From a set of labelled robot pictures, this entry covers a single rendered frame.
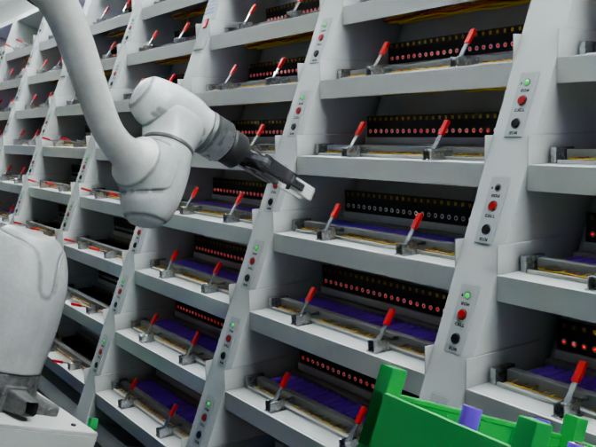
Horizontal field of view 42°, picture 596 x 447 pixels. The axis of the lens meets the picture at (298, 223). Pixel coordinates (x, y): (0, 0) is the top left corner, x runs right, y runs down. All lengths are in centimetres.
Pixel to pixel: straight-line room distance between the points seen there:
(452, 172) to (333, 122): 55
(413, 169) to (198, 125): 44
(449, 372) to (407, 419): 65
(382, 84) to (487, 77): 30
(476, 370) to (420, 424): 65
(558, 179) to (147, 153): 70
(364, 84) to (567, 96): 53
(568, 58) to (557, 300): 42
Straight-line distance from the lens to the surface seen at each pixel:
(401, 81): 173
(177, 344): 229
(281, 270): 192
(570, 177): 134
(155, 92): 150
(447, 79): 163
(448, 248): 154
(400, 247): 155
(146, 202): 142
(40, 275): 128
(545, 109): 143
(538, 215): 143
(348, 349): 158
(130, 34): 328
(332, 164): 180
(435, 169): 155
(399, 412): 75
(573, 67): 143
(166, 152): 144
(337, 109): 199
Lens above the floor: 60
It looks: 5 degrees up
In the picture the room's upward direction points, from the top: 17 degrees clockwise
